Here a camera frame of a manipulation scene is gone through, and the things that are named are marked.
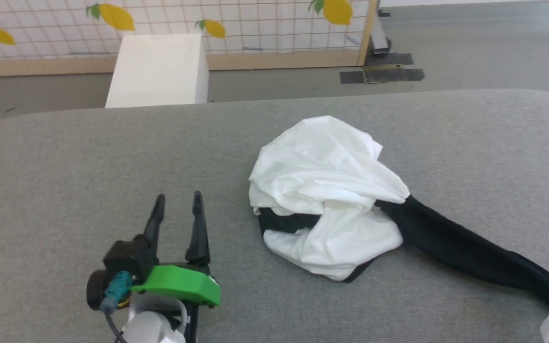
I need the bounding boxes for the white garment with black sleeves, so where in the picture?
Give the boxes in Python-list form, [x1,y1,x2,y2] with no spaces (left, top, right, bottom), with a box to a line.
[248,115,549,305]

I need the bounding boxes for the grey metal stand foot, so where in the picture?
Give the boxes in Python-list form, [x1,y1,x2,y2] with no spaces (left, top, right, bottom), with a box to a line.
[370,9,392,55]

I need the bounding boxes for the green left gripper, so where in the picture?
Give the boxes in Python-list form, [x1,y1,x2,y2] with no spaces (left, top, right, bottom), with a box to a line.
[131,191,222,307]

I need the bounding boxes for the white box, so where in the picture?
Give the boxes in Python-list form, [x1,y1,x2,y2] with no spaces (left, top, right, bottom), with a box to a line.
[105,33,209,109]

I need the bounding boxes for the grey fabric sofa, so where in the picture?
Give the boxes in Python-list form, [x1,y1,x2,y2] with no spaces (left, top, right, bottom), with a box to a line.
[0,88,549,343]

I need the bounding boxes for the black cable with teal connector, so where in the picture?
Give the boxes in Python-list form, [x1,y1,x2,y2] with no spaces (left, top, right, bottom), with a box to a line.
[99,271,133,343]

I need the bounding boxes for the grid partition with wooden frame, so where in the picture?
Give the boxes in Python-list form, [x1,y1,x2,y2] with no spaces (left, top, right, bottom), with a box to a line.
[0,0,381,78]

